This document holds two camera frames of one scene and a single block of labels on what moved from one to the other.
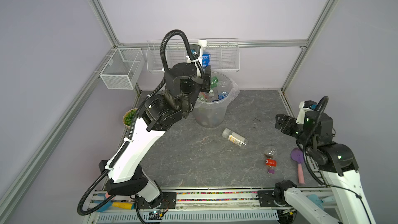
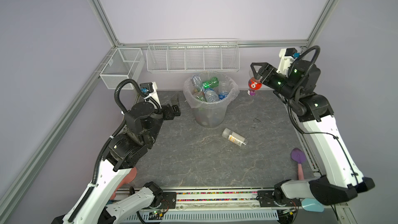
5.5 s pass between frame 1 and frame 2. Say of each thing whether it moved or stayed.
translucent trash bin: stayed
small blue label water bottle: moved
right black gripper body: moved
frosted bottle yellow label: stayed
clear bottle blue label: stayed
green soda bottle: stayed
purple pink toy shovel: stayed
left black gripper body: moved
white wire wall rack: stayed
